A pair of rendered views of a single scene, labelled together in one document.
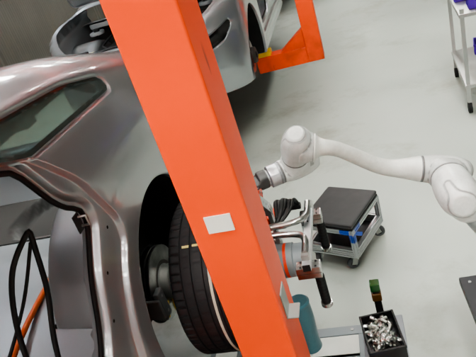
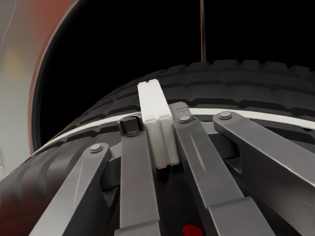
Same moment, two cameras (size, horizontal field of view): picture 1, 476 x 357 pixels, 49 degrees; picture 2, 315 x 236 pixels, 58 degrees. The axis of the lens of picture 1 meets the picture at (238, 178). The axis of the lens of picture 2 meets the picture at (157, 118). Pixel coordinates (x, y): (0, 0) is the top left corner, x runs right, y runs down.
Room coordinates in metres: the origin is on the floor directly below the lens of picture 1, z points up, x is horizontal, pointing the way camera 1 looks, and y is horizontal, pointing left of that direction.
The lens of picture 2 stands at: (1.79, -0.07, 1.27)
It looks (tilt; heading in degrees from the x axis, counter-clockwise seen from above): 25 degrees down; 95
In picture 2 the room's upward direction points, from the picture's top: 9 degrees counter-clockwise
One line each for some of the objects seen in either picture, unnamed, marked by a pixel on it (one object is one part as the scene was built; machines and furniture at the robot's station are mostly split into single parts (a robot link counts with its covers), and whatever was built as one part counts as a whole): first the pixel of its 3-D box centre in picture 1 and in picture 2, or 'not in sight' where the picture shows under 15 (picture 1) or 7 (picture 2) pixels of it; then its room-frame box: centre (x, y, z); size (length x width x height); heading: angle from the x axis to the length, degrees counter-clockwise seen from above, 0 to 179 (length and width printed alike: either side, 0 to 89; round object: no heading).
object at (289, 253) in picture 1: (282, 261); not in sight; (1.74, -0.06, 0.85); 0.21 x 0.14 x 0.14; 73
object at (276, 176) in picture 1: (273, 175); not in sight; (1.80, -0.14, 1.20); 0.09 x 0.06 x 0.09; 8
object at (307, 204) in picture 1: (285, 208); not in sight; (1.82, -0.14, 1.03); 0.19 x 0.18 x 0.11; 73
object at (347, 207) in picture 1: (344, 226); not in sight; (2.78, -0.55, 0.17); 0.43 x 0.36 x 0.34; 137
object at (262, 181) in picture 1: (256, 182); not in sight; (1.79, -0.06, 1.20); 0.09 x 0.08 x 0.07; 98
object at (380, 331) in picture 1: (383, 339); not in sight; (1.50, -0.34, 0.51); 0.20 x 0.14 x 0.13; 172
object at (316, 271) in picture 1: (309, 269); not in sight; (1.54, -0.14, 0.93); 0.09 x 0.05 x 0.05; 73
